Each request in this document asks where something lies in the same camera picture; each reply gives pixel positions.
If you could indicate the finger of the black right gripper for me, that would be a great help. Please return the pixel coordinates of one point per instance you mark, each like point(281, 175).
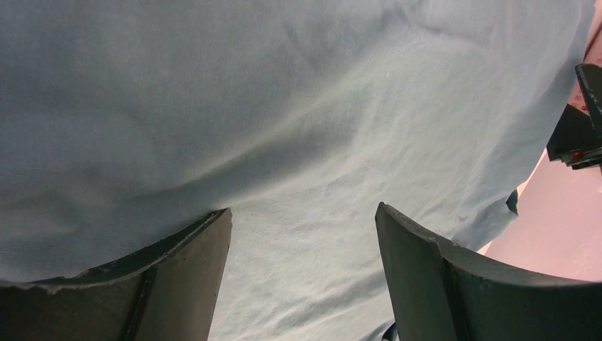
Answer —
point(589, 78)
point(574, 141)

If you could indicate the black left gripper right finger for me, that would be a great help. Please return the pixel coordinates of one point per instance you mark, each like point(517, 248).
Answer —
point(442, 291)

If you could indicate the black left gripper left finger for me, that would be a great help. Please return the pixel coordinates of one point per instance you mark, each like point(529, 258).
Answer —
point(166, 291)

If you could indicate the grey-blue t-shirt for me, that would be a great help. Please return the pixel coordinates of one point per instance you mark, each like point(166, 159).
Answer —
point(124, 121)

